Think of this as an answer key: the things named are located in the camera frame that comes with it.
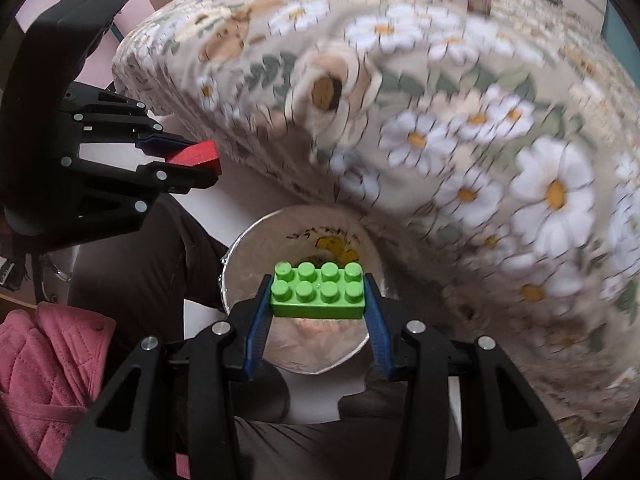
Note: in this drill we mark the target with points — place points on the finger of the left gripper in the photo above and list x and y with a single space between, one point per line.
169 178
160 144

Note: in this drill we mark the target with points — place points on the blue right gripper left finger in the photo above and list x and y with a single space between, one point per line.
257 333

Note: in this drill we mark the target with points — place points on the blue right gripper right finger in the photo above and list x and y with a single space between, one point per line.
379 333

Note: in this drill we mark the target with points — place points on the red toy brick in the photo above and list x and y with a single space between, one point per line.
203 155

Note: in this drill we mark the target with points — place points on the green toy brick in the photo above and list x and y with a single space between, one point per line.
325 292

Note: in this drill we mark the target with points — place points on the pink quilted jacket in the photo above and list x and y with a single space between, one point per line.
52 367

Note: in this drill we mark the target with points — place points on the floral bed cover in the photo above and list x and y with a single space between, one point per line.
496 155

